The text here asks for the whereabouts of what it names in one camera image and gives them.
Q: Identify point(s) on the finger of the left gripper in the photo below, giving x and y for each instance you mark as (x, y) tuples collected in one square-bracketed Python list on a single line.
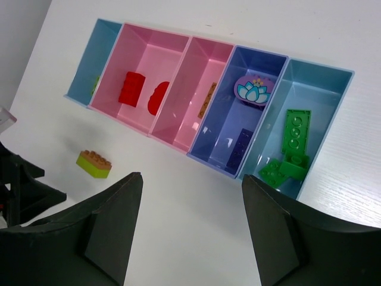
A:
[(23, 197)]

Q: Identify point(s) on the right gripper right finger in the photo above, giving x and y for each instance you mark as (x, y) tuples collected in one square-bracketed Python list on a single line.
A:
[(295, 244)]

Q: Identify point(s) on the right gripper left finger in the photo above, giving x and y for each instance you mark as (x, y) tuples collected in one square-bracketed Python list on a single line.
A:
[(88, 243)]

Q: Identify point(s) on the green round lego plate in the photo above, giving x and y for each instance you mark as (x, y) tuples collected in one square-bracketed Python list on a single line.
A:
[(271, 174)]

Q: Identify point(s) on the lime and orange lego stack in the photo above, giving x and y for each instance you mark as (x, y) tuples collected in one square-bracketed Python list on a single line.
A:
[(94, 164)]

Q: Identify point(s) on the small green lego brick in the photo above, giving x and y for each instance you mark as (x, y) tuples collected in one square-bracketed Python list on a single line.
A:
[(295, 166)]

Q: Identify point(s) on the dark blue lego brick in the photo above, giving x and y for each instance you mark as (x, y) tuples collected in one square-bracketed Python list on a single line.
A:
[(239, 150)]

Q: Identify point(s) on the green lego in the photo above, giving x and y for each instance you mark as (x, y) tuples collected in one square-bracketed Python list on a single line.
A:
[(296, 131)]

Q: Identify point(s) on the lime curved lego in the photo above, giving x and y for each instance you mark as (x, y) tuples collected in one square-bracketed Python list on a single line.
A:
[(95, 85)]

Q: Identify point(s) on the red apple lego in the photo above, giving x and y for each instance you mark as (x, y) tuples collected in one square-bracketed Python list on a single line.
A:
[(157, 97)]

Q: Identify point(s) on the red lego brick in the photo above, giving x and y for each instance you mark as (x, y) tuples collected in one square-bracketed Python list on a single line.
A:
[(132, 87)]

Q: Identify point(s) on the purple curved lego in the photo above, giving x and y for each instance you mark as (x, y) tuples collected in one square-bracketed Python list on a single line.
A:
[(254, 90)]

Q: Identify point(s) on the tan lego brick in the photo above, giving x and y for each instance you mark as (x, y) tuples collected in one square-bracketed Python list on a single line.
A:
[(206, 101)]

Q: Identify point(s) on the dark blue bin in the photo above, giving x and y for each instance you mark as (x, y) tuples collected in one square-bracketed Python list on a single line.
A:
[(226, 115)]

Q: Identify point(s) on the small pink bin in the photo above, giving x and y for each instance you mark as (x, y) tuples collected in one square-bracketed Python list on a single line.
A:
[(176, 123)]

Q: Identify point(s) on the right light blue bin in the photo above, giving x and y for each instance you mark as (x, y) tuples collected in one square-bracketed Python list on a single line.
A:
[(303, 86)]

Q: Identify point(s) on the light blue bin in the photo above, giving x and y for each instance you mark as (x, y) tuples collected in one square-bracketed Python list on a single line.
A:
[(93, 60), (303, 86)]

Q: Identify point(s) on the left light blue bin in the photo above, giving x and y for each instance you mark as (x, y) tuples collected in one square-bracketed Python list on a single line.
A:
[(93, 60)]

